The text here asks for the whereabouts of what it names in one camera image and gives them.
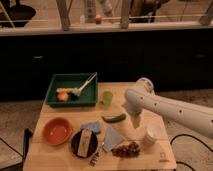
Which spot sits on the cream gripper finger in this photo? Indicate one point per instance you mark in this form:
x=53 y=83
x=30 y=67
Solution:
x=135 y=120

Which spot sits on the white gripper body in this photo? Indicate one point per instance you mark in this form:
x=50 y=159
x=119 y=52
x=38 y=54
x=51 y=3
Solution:
x=132 y=109

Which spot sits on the green pepper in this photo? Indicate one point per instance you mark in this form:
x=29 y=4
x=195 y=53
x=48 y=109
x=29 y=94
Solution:
x=114 y=119

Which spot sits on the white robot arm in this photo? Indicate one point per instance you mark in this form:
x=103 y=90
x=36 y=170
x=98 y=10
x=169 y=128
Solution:
x=141 y=96

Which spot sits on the red-orange bowl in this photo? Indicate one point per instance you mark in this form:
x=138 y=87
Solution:
x=57 y=131

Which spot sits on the white paper cup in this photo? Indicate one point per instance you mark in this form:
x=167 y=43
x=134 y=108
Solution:
x=153 y=133

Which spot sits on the green cup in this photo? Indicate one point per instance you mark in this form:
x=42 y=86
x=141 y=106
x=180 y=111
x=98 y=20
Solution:
x=107 y=97

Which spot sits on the light blue cloth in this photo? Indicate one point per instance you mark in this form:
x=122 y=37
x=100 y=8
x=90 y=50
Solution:
x=112 y=139

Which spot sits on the bunch of dark grapes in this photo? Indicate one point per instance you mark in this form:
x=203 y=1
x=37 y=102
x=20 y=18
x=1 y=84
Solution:
x=130 y=150

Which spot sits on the blue sponge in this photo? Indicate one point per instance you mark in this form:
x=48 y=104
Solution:
x=92 y=126

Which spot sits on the green plastic tray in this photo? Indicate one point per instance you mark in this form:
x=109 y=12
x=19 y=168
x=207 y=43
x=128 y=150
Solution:
x=88 y=96

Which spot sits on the white tongs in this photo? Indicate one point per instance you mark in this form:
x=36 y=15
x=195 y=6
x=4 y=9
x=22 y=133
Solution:
x=77 y=91

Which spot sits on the wooden block on plate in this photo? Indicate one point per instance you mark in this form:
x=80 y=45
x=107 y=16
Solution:
x=84 y=143

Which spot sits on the dark purple fruit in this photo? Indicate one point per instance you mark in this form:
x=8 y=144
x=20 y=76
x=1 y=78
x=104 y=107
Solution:
x=73 y=97

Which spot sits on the black plate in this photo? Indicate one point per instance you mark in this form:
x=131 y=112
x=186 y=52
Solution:
x=92 y=146

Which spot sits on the red apple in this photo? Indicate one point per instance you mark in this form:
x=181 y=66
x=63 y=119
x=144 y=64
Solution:
x=62 y=96

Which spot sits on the yellow corn piece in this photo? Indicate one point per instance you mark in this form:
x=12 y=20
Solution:
x=67 y=90

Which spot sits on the orange ball in background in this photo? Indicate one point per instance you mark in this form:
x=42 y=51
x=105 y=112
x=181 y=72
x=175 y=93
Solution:
x=98 y=19

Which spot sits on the black table clamp handle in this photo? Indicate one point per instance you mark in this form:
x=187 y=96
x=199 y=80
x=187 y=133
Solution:
x=26 y=140

